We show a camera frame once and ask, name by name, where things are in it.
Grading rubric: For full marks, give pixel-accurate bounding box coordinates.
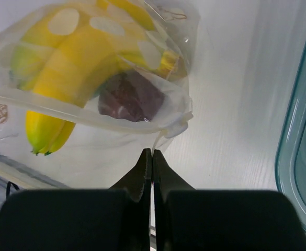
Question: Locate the yellow banana bunch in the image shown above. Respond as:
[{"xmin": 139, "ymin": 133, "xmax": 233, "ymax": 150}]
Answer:
[{"xmin": 11, "ymin": 0, "xmax": 179, "ymax": 156}]

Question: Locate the red apple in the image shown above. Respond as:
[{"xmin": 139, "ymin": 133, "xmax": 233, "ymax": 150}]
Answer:
[{"xmin": 98, "ymin": 70, "xmax": 165, "ymax": 122}]

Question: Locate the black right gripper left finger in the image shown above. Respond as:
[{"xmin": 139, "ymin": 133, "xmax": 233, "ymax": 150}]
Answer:
[{"xmin": 0, "ymin": 149, "xmax": 152, "ymax": 250}]

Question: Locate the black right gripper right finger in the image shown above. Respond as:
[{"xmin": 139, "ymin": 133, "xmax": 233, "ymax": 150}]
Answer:
[{"xmin": 152, "ymin": 150, "xmax": 306, "ymax": 250}]

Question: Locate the clear zip top bag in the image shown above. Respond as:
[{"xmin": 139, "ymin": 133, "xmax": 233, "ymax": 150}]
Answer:
[{"xmin": 0, "ymin": 1, "xmax": 200, "ymax": 189}]

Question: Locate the teal plastic tray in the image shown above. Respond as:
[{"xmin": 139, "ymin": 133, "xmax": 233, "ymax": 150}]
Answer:
[{"xmin": 275, "ymin": 42, "xmax": 306, "ymax": 232}]

